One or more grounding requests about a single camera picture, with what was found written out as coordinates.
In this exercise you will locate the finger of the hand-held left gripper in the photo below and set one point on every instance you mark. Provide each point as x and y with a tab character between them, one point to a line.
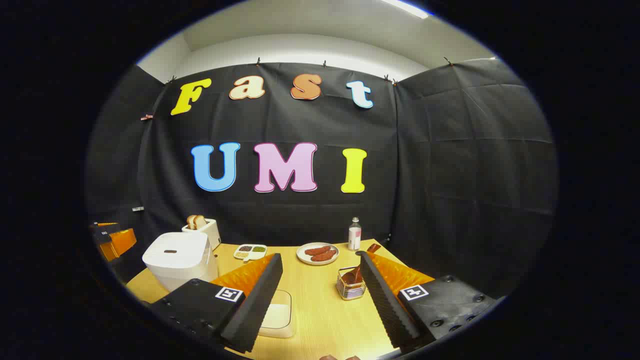
122	242
105	227

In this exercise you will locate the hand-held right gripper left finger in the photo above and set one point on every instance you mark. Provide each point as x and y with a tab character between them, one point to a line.
260	300

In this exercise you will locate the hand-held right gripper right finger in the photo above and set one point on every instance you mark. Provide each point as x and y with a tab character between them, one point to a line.
385	305

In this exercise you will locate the clear square rice container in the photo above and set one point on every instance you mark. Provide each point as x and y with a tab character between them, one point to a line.
277	317

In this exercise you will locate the brown wooden spoon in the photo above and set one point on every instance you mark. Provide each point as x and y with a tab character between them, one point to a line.
350	275

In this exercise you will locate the white rice cooker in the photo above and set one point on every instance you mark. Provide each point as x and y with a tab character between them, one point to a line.
175	260

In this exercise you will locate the white divided grain dish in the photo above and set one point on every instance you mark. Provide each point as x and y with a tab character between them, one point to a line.
250	252

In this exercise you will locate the white round plate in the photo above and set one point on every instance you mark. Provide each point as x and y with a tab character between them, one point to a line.
302	257

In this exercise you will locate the toasted bread slice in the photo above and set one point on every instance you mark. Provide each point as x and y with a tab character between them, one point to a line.
190	222
200	222

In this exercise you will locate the clear bottle with pink label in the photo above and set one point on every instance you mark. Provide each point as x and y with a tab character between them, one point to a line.
354	237

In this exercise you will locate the red sausage piece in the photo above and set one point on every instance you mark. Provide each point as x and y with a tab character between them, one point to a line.
317	250
324	256

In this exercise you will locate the white toaster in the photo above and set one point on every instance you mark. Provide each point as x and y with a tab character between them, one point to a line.
210	236

